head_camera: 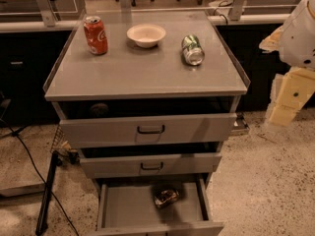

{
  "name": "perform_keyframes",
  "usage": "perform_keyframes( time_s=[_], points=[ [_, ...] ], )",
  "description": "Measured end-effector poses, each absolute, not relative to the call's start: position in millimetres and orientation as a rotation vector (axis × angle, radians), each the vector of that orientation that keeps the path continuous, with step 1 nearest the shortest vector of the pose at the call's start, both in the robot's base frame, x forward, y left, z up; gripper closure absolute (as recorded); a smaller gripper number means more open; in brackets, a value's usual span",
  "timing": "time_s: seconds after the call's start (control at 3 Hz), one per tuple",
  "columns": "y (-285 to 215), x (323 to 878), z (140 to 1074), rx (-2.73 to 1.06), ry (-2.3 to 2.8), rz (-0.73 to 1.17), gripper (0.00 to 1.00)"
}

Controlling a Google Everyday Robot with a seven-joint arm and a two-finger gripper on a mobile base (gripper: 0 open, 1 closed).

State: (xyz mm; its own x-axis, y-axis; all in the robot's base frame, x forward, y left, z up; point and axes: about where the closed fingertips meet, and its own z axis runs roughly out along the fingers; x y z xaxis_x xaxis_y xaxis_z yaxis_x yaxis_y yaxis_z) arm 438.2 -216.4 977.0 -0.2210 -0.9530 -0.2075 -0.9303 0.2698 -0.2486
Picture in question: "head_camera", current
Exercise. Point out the middle grey drawer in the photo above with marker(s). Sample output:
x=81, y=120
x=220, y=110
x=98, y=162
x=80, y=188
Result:
x=135, y=161

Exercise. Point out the top grey drawer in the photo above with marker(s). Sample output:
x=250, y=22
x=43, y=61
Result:
x=137, y=122

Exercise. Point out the grey drawer cabinet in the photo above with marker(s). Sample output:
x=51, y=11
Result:
x=127, y=71

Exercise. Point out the orange patterned can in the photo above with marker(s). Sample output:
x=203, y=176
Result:
x=166, y=197

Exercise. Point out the dark round object in drawer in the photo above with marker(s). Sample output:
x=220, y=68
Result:
x=98, y=110

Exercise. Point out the black bar on floor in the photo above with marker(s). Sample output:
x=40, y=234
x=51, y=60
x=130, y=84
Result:
x=43, y=214

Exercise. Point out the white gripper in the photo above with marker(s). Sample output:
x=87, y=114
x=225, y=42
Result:
x=297, y=39

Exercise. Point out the bottom grey drawer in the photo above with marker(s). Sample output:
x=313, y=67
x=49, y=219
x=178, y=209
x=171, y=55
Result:
x=127, y=208

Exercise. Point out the small wire cart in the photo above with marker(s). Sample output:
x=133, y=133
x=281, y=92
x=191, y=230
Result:
x=62, y=147

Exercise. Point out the red soda can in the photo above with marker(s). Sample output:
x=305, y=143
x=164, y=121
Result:
x=95, y=35

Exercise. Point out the green soda can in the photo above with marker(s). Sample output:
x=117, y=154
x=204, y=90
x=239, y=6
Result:
x=192, y=50

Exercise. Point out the white bowl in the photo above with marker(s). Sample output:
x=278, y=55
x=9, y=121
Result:
x=146, y=35

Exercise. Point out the grey drawer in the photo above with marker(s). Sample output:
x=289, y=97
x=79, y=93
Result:
x=127, y=208
x=135, y=161
x=137, y=122

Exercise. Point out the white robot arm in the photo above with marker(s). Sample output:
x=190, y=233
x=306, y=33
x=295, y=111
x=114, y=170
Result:
x=295, y=42

